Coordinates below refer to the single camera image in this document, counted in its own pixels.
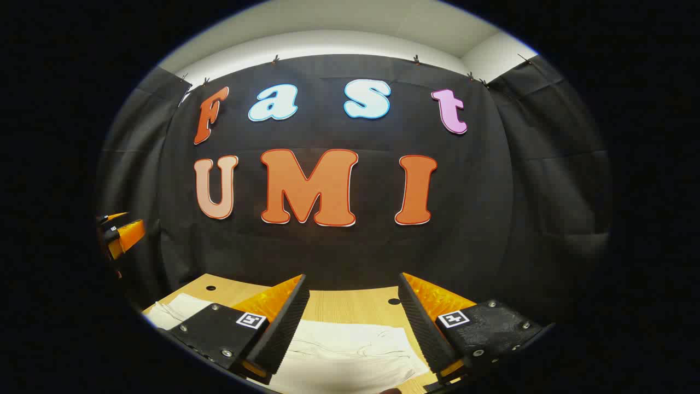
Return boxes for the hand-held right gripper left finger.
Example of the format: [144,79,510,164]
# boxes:
[167,274,310,385]

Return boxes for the white jeans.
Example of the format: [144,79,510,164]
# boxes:
[145,293,433,394]

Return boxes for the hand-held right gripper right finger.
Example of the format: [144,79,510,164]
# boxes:
[398,272,547,385]

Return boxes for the black backdrop cloth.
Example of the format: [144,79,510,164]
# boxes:
[96,53,613,329]

